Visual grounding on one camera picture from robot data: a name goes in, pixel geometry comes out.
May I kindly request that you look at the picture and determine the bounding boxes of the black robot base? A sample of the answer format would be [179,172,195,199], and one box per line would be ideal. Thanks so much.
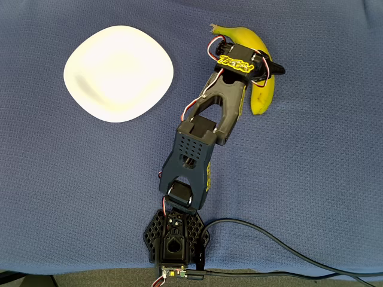
[142,209,211,279]

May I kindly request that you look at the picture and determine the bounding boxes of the black looped cable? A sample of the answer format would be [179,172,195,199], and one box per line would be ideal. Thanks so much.
[196,218,383,277]

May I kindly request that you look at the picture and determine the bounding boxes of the black cable with plug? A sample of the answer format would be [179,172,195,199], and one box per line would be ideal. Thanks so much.
[185,268,383,283]

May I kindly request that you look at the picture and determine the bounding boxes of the white plate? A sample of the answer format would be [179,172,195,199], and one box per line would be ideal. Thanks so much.
[63,25,174,123]

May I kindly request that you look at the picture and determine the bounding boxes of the black camera stand pole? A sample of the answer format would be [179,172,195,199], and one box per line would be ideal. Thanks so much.
[0,270,59,287]

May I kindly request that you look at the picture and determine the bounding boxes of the blue knitted cloth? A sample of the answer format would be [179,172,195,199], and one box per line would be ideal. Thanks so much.
[0,0,383,276]

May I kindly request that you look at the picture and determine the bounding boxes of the yellow banana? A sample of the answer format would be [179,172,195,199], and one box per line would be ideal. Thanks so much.
[209,23,276,116]

